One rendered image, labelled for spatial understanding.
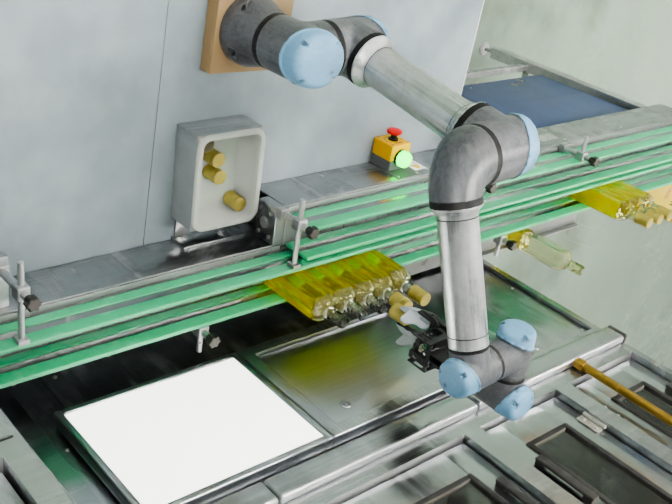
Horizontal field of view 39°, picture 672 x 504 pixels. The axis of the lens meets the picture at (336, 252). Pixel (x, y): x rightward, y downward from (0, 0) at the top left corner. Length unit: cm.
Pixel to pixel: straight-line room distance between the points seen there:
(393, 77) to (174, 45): 45
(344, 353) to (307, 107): 58
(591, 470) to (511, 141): 76
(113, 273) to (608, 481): 111
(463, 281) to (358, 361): 54
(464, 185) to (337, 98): 74
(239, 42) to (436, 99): 42
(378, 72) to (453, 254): 43
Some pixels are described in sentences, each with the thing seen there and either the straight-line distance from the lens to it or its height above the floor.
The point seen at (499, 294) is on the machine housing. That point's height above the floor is 106.
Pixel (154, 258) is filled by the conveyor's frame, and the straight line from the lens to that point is 207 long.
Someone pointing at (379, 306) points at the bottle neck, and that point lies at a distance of 210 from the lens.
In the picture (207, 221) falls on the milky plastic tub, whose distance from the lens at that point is 210.
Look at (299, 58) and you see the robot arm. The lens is 184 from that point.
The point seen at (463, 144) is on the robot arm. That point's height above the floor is 138.
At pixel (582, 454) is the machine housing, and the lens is 214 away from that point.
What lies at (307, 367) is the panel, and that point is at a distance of 210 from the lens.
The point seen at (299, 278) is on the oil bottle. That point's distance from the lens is 213.
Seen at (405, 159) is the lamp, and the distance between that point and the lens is 241.
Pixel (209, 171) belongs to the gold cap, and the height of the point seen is 79.
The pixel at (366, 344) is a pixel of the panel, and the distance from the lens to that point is 222.
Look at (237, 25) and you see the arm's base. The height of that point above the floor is 83.
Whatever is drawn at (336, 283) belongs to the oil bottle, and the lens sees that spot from 212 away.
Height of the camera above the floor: 234
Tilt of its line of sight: 39 degrees down
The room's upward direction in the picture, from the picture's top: 124 degrees clockwise
